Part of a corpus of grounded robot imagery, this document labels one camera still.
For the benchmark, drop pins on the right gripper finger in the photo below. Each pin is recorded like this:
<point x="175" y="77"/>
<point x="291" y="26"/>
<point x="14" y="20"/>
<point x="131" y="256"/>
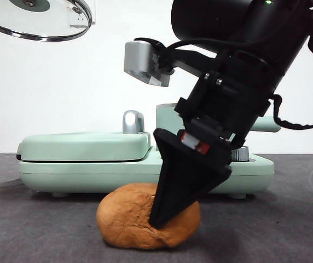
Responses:
<point x="178" y="186"/>

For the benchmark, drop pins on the brown potato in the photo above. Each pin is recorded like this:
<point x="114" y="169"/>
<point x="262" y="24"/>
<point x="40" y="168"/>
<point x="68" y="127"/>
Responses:
<point x="123" y="219"/>

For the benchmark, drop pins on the glass pot lid green knob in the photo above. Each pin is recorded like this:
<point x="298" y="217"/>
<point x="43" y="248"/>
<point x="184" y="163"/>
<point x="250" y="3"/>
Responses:
<point x="36" y="24"/>

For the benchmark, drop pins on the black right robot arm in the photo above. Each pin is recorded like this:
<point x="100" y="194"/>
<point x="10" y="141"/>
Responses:
<point x="241" y="22"/>

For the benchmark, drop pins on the silver control knob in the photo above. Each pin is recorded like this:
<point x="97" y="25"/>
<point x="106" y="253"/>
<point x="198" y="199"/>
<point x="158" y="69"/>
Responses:
<point x="241" y="154"/>

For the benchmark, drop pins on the mint green breakfast maker base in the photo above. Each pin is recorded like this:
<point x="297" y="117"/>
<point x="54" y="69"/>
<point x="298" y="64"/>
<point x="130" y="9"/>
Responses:
<point x="90" y="175"/>

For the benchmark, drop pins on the mint green griddle cover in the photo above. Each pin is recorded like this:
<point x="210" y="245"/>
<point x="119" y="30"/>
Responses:
<point x="85" y="146"/>

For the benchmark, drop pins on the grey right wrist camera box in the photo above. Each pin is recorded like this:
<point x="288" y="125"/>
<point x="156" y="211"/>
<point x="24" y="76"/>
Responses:
<point x="140" y="57"/>

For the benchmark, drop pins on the white wall socket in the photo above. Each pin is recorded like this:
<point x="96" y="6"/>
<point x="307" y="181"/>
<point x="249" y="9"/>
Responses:
<point x="80" y="19"/>

